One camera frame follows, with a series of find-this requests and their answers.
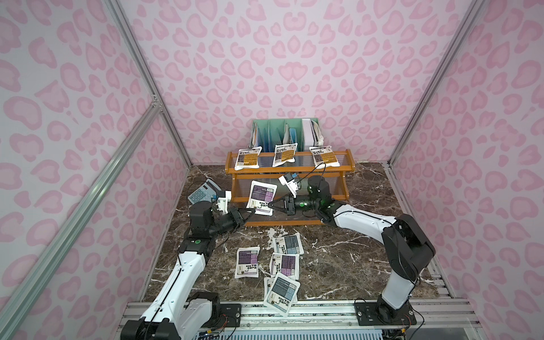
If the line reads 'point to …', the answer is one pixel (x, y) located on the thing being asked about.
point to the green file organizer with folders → (305, 133)
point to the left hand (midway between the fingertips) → (255, 209)
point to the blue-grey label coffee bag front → (282, 294)
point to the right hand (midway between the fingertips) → (268, 208)
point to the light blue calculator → (205, 193)
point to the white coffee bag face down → (248, 158)
